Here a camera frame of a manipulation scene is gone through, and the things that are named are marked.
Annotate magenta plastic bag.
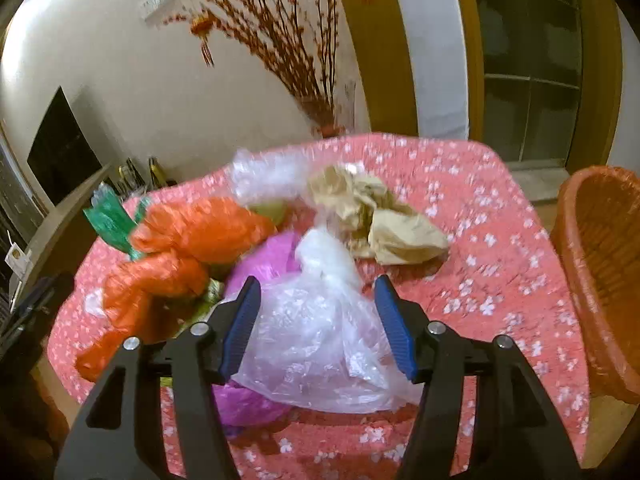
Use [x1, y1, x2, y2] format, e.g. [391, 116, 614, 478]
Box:
[212, 232, 311, 426]

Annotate green patterned cloth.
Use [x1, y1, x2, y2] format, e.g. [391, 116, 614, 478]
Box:
[170, 277, 228, 341]

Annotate glass sliding door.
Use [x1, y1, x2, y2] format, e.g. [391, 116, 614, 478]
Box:
[470, 0, 585, 163]

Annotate wooden side cabinet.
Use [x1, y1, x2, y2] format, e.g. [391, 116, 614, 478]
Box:
[20, 162, 123, 283]

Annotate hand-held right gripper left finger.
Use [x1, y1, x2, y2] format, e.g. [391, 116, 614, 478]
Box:
[54, 276, 263, 480]

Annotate yellow wooden door frame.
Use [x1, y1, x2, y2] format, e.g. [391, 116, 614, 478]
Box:
[449, 0, 625, 171]

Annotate crinkled clear plastic bag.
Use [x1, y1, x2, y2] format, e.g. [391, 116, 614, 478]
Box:
[230, 149, 323, 208]

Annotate orange woven plastic basket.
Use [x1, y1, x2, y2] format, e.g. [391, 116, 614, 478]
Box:
[550, 165, 640, 406]

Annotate smooth clear plastic bag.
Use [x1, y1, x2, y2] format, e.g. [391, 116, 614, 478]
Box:
[227, 227, 426, 413]

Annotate yellow-green plastic scrap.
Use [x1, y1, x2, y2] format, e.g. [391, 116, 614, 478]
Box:
[247, 199, 290, 226]

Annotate brown paper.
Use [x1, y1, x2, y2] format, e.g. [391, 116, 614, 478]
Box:
[306, 162, 451, 266]

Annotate white tag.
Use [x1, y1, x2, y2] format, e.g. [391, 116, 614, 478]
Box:
[5, 242, 31, 274]

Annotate pink floral tablecloth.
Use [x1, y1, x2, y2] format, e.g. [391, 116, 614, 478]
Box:
[47, 132, 591, 480]

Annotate red berry branches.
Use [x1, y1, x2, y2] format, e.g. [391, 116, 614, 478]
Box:
[162, 0, 346, 111]

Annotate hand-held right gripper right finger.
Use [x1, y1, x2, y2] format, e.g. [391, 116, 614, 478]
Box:
[372, 274, 583, 480]

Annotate white wall socket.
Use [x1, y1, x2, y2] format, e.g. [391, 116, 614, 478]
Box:
[139, 0, 176, 21]

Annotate orange plastic bag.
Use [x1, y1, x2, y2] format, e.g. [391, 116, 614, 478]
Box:
[75, 196, 278, 383]

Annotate yellow wooden archway frame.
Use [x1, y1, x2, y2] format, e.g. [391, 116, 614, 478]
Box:
[334, 0, 420, 137]

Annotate clear glass vase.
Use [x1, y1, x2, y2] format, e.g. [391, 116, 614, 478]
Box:
[300, 80, 358, 139]

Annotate dark glass bottle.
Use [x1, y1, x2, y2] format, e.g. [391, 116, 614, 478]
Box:
[147, 156, 175, 187]
[117, 157, 147, 192]

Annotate green plastic bag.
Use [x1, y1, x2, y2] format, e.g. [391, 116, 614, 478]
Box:
[82, 182, 152, 261]

